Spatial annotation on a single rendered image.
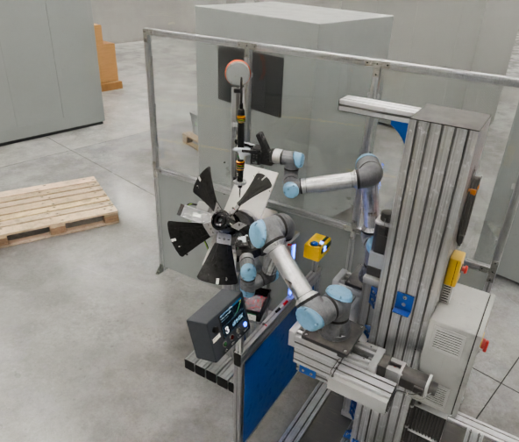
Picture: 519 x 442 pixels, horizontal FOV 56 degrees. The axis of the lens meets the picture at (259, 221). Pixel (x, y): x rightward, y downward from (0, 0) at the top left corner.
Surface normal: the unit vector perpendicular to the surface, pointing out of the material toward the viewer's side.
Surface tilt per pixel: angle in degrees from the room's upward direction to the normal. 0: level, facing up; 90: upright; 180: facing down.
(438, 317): 0
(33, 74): 90
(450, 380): 90
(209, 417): 0
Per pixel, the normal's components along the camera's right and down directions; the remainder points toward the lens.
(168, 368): 0.04, -0.88
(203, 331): -0.52, 0.39
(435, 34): -0.69, 0.32
